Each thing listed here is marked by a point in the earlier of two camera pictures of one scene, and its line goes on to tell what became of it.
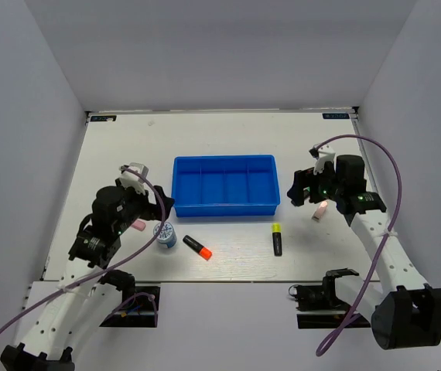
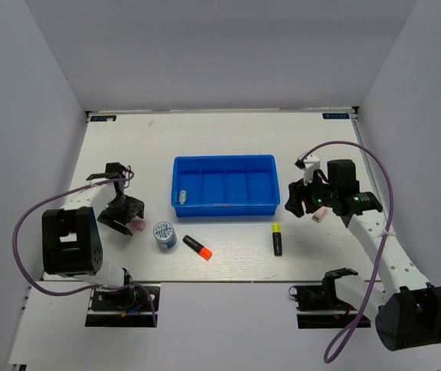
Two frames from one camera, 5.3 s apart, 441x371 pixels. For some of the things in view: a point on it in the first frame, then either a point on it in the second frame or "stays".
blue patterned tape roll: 166,236 stays
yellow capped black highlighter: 276,229 stays
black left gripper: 152,210 to 136,207
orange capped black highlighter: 202,250 stays
